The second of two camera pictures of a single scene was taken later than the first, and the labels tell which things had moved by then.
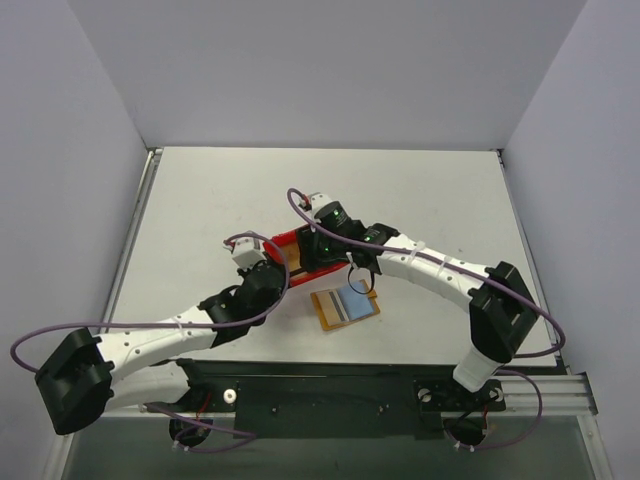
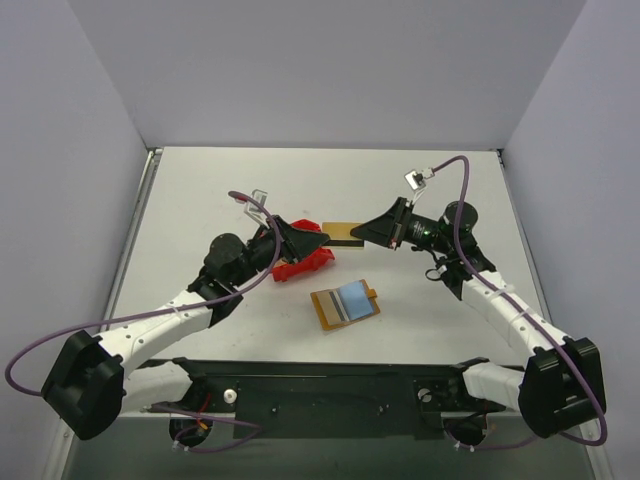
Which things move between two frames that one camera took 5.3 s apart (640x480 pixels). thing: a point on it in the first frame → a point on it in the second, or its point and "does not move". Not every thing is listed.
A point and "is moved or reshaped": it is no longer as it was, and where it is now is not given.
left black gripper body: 273,273 → 288,242
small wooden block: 332,307 does not move
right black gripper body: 308,247 → 398,228
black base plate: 327,399 does not move
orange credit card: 293,257 is moved or reshaped
